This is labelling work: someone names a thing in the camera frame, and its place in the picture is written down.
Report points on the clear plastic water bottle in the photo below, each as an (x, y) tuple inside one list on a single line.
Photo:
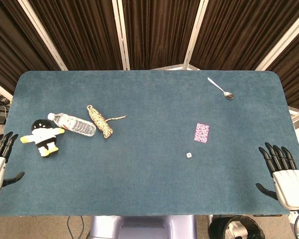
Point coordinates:
[(74, 124)]

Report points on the dark brown curtain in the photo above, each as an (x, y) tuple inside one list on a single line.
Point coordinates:
[(159, 32)]

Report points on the small white die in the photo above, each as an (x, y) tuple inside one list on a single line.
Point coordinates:
[(189, 155)]

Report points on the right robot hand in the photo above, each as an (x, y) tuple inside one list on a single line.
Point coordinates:
[(286, 184)]

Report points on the silver metal spoon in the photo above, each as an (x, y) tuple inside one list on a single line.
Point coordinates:
[(223, 90)]

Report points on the pink patterned card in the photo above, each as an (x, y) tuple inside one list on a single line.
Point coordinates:
[(201, 132)]

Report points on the black white plush toy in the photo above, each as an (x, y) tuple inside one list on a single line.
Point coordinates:
[(43, 138)]

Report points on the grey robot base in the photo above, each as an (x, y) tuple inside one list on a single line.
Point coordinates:
[(142, 227)]

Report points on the black trash bin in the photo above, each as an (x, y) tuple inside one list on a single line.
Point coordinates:
[(236, 227)]

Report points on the white partition frame post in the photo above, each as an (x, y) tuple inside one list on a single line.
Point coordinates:
[(281, 42), (43, 33), (194, 35), (122, 35)]

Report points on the blue felt table mat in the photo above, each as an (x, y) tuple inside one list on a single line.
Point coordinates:
[(144, 149)]

